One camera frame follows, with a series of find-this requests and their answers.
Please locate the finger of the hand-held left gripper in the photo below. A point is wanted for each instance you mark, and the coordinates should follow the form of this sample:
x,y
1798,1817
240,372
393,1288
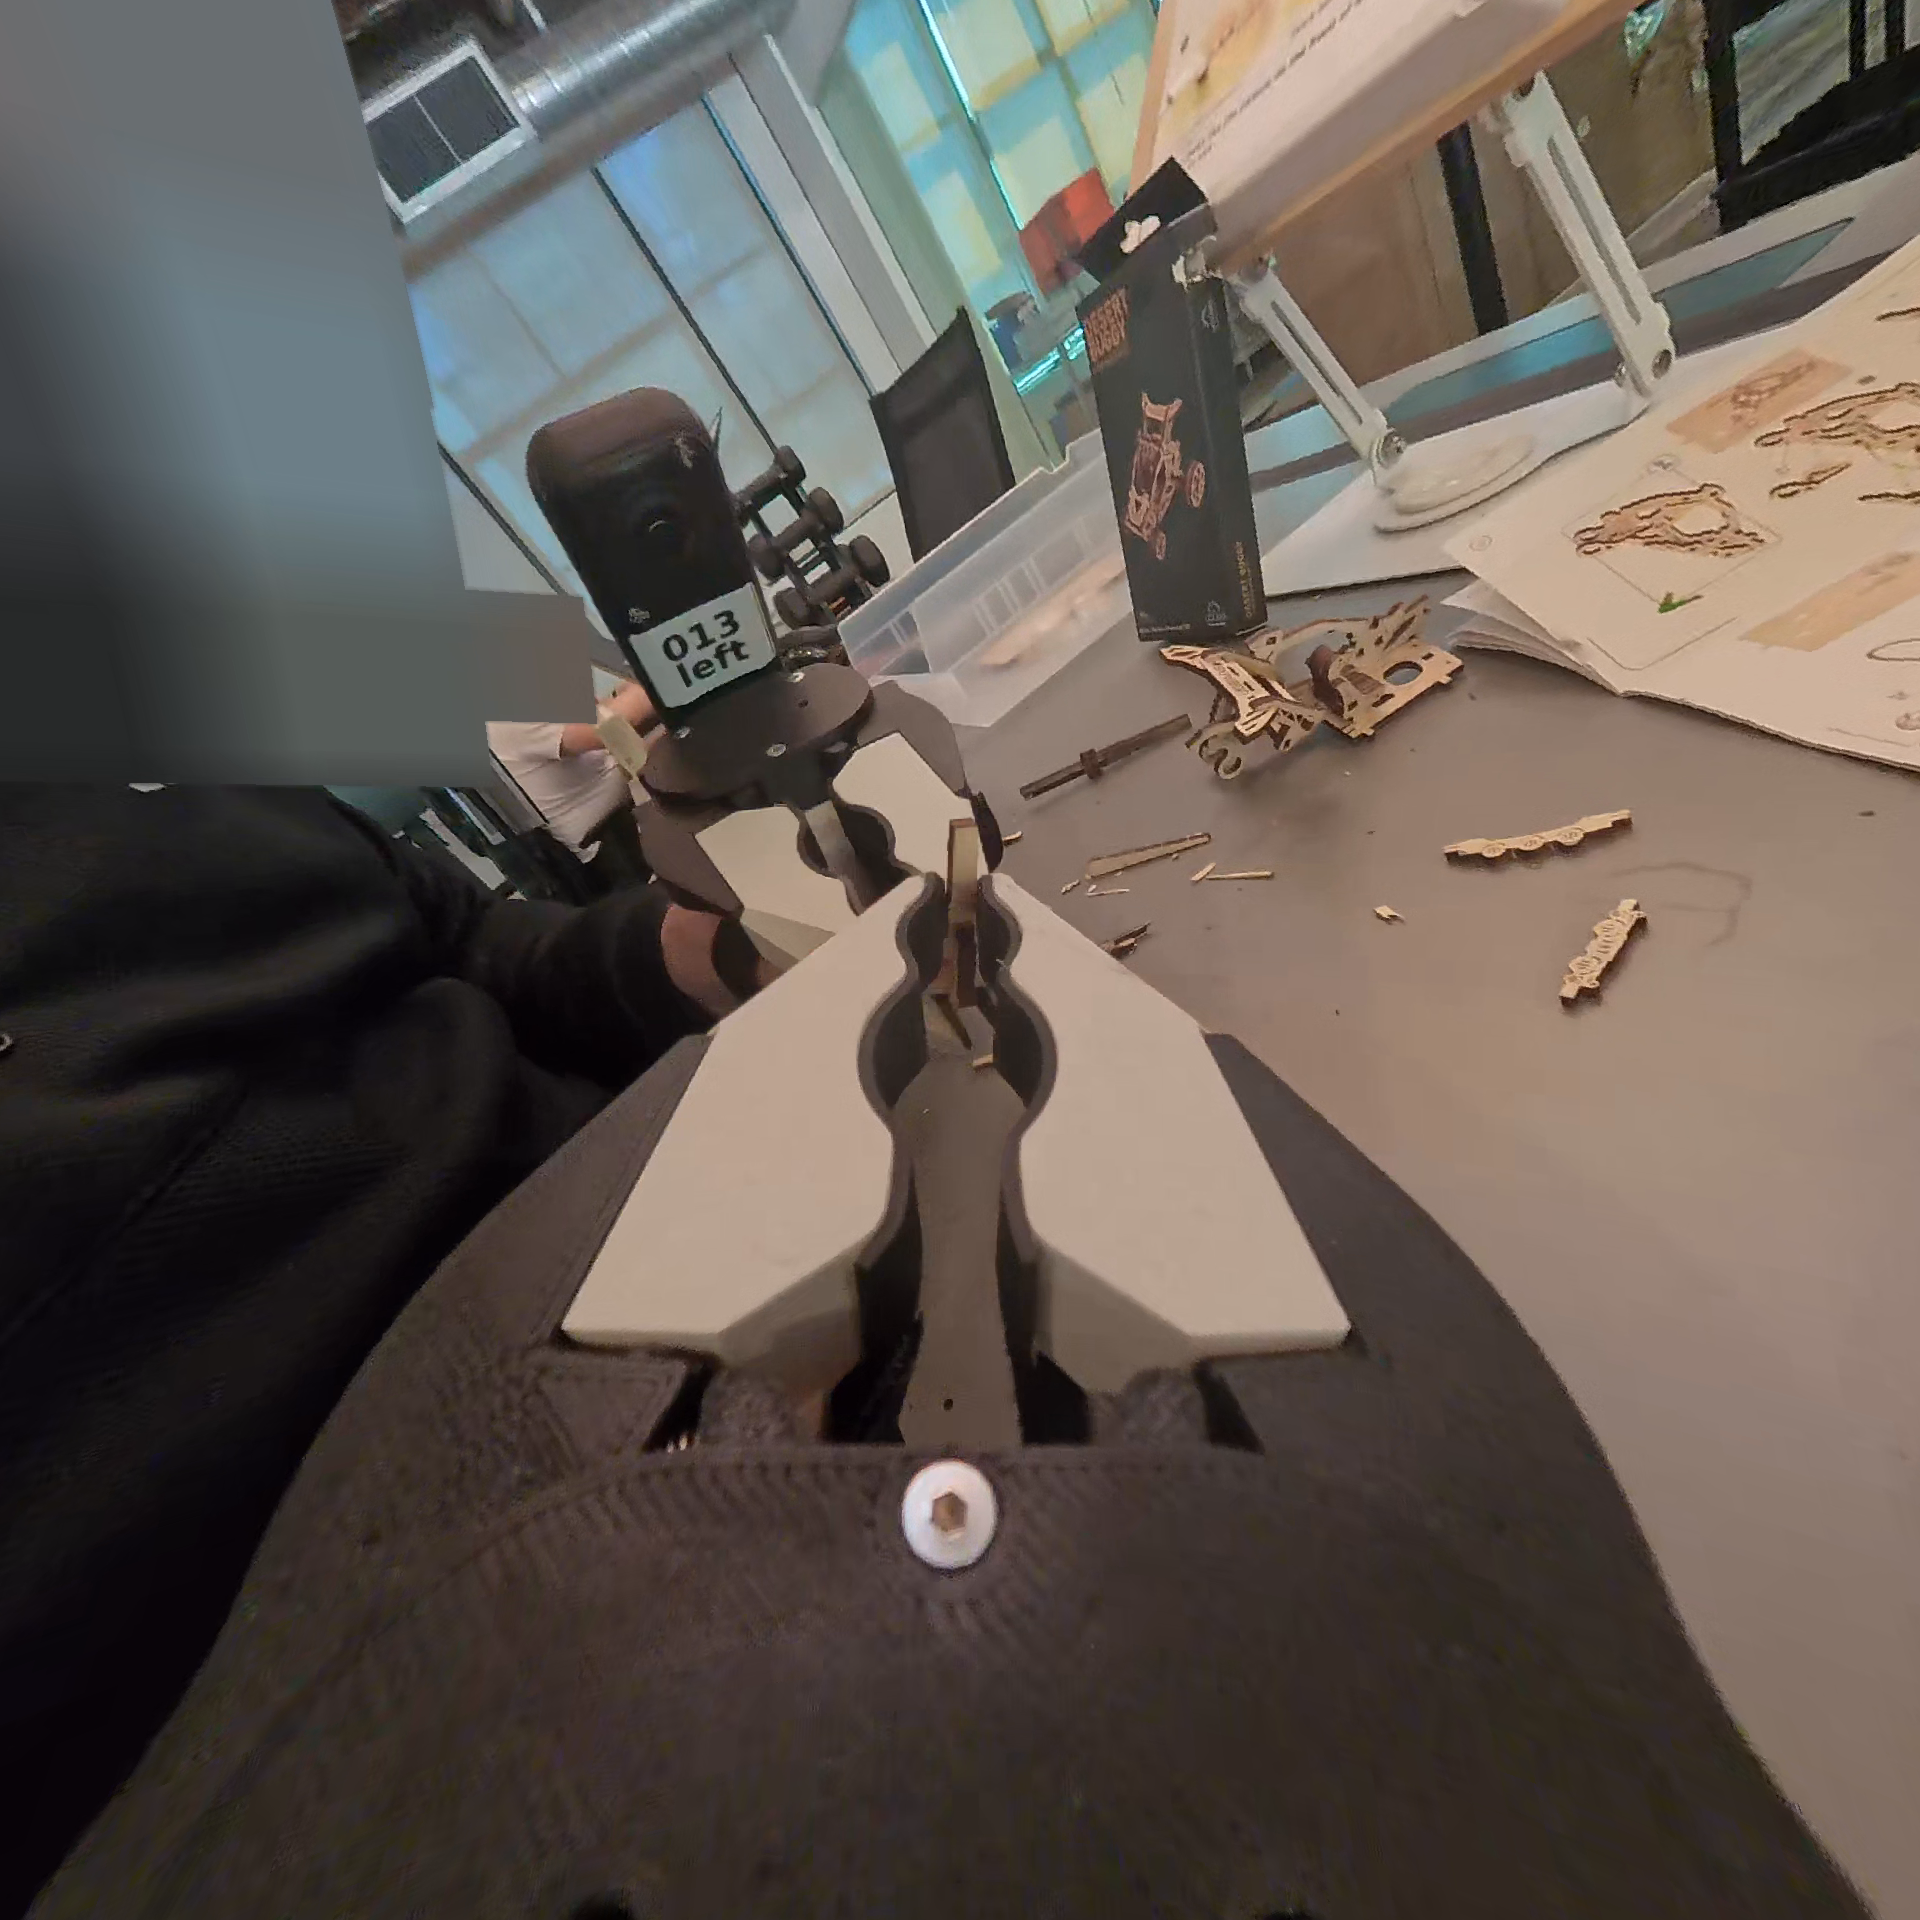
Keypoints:
x,y
908,795
779,878

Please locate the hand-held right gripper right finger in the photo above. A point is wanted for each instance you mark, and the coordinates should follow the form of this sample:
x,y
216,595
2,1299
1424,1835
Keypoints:
x,y
1185,1200

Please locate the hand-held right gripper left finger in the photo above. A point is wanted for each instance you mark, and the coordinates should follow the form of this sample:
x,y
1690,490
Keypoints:
x,y
749,1185

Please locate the wooden cross-shaped part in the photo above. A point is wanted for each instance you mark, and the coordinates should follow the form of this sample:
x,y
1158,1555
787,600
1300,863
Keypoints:
x,y
961,915

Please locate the person's left forearm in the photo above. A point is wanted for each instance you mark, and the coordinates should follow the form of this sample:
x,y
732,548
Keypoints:
x,y
523,944

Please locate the wooden buggy model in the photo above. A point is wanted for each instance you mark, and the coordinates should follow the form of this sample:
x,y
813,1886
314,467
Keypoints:
x,y
1306,691

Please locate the dark model kit box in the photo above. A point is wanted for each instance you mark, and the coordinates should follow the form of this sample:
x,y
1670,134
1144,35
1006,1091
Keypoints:
x,y
1185,451

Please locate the person's left hand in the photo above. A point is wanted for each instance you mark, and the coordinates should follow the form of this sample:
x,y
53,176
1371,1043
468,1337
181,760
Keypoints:
x,y
704,953

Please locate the black dumbbell rack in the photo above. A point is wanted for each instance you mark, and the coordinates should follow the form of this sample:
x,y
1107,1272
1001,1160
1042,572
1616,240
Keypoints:
x,y
809,547

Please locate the dark wooden gear axle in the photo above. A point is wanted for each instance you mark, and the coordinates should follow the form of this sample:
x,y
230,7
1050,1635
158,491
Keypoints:
x,y
1101,756

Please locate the dark wooden shaft strip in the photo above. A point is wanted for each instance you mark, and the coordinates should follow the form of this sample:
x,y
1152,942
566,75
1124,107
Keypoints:
x,y
1147,857

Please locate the black office chair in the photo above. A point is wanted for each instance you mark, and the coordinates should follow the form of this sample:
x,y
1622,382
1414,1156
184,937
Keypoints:
x,y
944,435

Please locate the engraved wooden part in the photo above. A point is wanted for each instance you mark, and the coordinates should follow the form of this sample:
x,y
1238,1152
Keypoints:
x,y
1603,950

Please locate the long notched wooden part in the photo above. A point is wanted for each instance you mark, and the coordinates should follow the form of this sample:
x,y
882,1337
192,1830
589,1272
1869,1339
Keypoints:
x,y
1538,839

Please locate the white mat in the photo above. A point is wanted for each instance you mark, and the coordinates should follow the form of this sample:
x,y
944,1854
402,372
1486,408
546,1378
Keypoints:
x,y
1349,540

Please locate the board on stand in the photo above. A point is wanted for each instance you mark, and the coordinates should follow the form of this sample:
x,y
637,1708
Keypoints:
x,y
1320,106

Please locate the open instruction booklet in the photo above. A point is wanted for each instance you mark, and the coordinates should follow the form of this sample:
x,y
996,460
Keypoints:
x,y
1723,569

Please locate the silver ventilation duct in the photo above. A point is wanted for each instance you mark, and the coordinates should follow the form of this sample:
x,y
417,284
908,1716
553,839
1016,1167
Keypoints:
x,y
644,67

